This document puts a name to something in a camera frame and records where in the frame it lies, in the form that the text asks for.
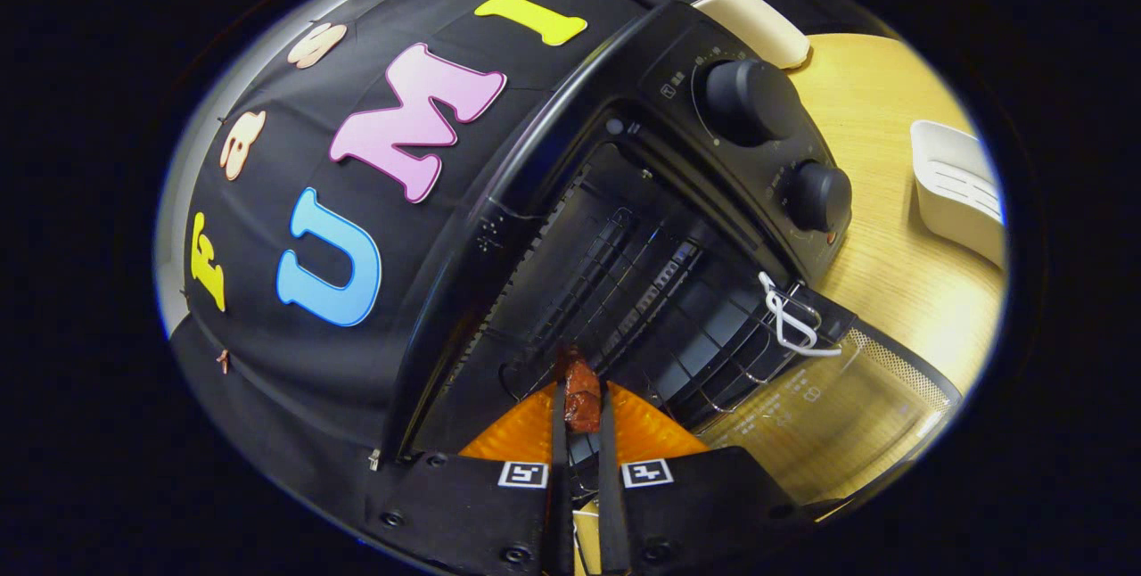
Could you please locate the white ribbed tray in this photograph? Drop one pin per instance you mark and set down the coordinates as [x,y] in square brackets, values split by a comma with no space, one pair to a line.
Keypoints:
[954,184]

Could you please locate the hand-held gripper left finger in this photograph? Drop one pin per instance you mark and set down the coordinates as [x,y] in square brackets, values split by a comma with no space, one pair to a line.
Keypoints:
[463,505]

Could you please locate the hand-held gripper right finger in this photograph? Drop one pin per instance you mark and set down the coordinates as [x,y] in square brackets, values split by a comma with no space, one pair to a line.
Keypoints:
[704,505]

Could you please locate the white slot toaster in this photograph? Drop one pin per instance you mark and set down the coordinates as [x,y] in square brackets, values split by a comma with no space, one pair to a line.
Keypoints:
[758,19]

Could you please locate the black toaster oven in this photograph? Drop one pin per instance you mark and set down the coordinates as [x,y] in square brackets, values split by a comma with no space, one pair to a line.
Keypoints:
[624,94]

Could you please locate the reddish brown meat piece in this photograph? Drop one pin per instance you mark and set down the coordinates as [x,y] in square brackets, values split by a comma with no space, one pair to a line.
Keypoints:
[581,393]

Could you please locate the pink cloth clip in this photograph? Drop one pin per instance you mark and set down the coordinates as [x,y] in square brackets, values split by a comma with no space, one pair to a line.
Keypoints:
[223,360]

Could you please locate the black backdrop cloth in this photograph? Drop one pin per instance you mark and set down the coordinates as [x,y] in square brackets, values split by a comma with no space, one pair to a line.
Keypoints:
[267,362]

